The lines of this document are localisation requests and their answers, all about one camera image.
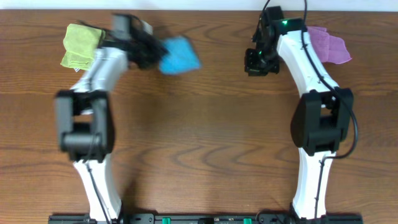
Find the blue cloth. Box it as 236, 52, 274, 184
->
159, 36, 202, 75

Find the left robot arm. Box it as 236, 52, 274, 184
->
49, 14, 167, 223

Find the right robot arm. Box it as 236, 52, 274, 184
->
244, 5, 363, 223

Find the folded green cloth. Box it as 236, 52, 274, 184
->
60, 24, 104, 70

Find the crumpled purple cloth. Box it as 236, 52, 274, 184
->
307, 26, 352, 65

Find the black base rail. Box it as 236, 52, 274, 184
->
48, 212, 364, 224

